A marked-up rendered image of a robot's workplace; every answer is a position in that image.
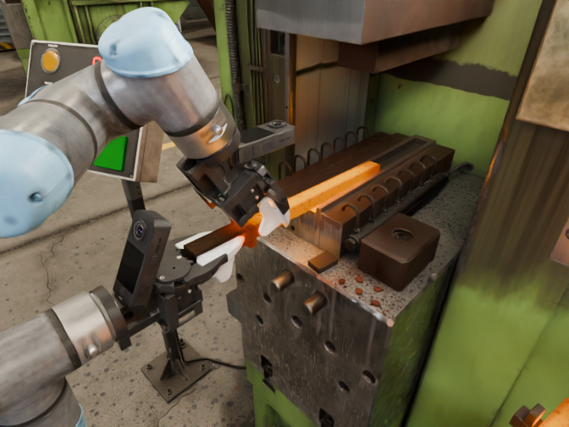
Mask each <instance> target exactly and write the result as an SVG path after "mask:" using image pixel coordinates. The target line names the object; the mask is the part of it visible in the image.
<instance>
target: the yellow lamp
mask: <svg viewBox="0 0 569 427"><path fill-rule="evenodd" d="M57 64H58V56H57V54H56V53H55V52H54V51H48V52H47V53H46V54H45V55H44V57H43V66H44V68H45V69H47V70H53V69H55V68H56V66H57Z"/></svg>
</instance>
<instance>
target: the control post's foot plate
mask: <svg viewBox="0 0 569 427"><path fill-rule="evenodd" d="M180 345H181V349H182V352H183V355H184V358H185V360H192V359H195V358H203V357H202V356H201V355H200V354H199V353H198V352H197V351H196V350H195V349H194V348H193V347H192V346H191V345H190V344H189V343H188V342H187V340H185V339H183V338H182V337H180ZM180 358H181V355H180ZM181 362H182V365H183V367H182V365H181V363H180V361H179V359H178V358H176V359H175V365H176V368H177V371H178V372H177V373H175V372H174V368H173V364H172V361H171V359H170V358H169V357H168V354H167V351H165V352H164V353H162V354H161V355H159V356H156V357H155V358H154V359H153V360H152V361H150V362H148V363H146V364H145V365H143V366H142V368H141V372H142V373H143V374H144V376H145V377H146V378H147V379H148V380H149V381H150V382H151V383H152V387H153V388H154V389H155V390H156V391H158V392H159V394H160V395H161V396H162V398H163V399H164V400H165V401H166V402H172V401H173V400H174V399H175V398H177V397H178V396H180V395H181V394H183V393H184V392H186V391H188V390H190V389H191V387H193V386H194V385H195V384H196V383H197V382H198V381H200V380H202V379H203V378H205V377H206V376H207V375H208V374H209V373H210V372H211V371H213V369H214V367H213V366H212V365H211V364H210V363H209V362H207V360H199V361H194V362H191V363H184V362H183V360H182V358H181Z"/></svg>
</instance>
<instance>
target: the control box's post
mask: <svg viewBox="0 0 569 427"><path fill-rule="evenodd" d="M121 182H122V186H123V188H124V194H125V196H126V199H127V203H128V206H129V209H130V215H131V218H132V220H133V217H134V214H135V211H136V210H139V209H141V210H146V208H145V204H144V200H143V194H142V190H141V184H140V182H136V181H131V180H123V179H121ZM162 334H163V340H164V343H165V346H166V350H167V354H168V357H169V358H170V359H171V361H172V364H173V368H174V372H175V373H177V372H178V371H177V368H176V365H175V359H176V358H178V359H179V361H180V363H181V365H182V362H181V358H180V351H179V348H178V344H177V340H176V336H175V333H174V331H172V332H171V333H170V332H168V333H167V334H166V335H165V334H164V333H163V332H162ZM182 367H183V365H182Z"/></svg>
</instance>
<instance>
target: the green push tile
mask: <svg viewBox="0 0 569 427"><path fill-rule="evenodd" d="M128 138H129V137H128V136H121V137H119V138H117V139H115V140H113V141H111V142H109V143H108V144H107V145H106V147H105V148H104V149H103V151H102V152H101V154H100V155H99V156H98V157H97V159H96V160H95V162H94V165H95V166H97V167H102V168H107V169H115V170H119V171H124V163H125V157H126V150H127V144H128Z"/></svg>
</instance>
